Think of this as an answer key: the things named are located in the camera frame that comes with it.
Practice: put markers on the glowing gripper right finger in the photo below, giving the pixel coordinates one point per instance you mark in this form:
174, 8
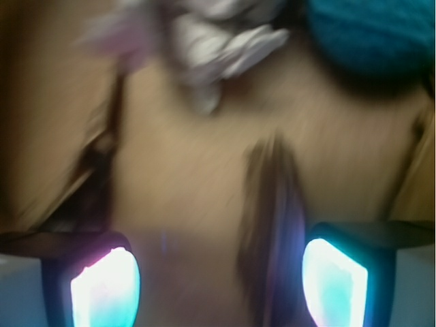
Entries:
348, 273

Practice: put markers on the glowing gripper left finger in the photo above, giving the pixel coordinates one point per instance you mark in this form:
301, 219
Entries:
89, 279

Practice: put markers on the brown paper bag tray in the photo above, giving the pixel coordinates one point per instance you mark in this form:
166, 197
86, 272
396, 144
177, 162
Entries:
177, 177

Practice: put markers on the blue foam ball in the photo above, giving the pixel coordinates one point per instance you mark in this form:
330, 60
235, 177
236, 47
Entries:
377, 39

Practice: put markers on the crumpled white paper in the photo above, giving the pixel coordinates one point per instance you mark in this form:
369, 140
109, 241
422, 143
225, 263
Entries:
206, 42

